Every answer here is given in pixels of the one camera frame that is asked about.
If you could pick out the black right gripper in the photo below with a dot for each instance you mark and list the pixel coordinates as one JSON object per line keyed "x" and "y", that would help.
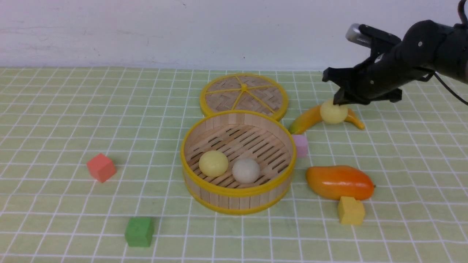
{"x": 426, "y": 48}

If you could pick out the pale yellow bun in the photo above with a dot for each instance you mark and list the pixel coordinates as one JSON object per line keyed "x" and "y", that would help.
{"x": 333, "y": 114}
{"x": 213, "y": 163}

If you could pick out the white round bun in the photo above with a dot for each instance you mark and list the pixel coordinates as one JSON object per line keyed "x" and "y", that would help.
{"x": 246, "y": 171}

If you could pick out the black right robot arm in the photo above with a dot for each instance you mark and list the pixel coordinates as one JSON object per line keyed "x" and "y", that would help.
{"x": 382, "y": 44}

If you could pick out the woven bamboo steamer lid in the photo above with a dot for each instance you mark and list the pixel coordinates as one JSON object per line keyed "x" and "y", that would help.
{"x": 244, "y": 91}

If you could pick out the bamboo steamer tray yellow rim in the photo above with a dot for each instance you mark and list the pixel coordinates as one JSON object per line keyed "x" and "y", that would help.
{"x": 239, "y": 134}

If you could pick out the yellow toy banana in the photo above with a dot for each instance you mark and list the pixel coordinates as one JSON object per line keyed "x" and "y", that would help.
{"x": 312, "y": 117}

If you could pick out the pink wooden cube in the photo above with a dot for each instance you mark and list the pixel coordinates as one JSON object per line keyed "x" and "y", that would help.
{"x": 301, "y": 144}

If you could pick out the orange toy mango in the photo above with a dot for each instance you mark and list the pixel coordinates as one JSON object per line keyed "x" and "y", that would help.
{"x": 334, "y": 182}

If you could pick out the yellow wooden cube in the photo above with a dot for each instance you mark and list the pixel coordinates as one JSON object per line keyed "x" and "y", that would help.
{"x": 350, "y": 211}

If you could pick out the green wooden cube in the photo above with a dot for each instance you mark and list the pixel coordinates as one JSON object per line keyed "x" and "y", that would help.
{"x": 139, "y": 232}

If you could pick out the red wooden cube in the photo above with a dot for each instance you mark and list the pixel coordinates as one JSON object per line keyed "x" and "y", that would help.
{"x": 101, "y": 168}

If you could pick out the green checkered tablecloth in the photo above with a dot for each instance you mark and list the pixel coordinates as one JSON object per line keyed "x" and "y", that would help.
{"x": 54, "y": 120}

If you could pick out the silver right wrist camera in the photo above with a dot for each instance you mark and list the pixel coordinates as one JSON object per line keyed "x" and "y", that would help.
{"x": 362, "y": 34}

